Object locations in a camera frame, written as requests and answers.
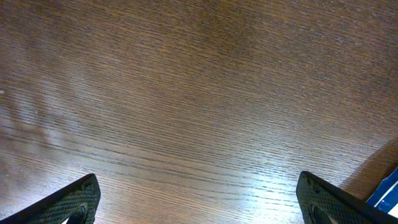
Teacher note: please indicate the yellow wet wipes pack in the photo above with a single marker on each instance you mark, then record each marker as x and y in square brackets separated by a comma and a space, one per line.
[385, 197]

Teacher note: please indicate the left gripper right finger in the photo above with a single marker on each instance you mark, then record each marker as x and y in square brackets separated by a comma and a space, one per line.
[322, 202]

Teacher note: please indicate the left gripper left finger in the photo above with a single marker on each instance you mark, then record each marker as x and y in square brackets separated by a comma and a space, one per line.
[75, 203]

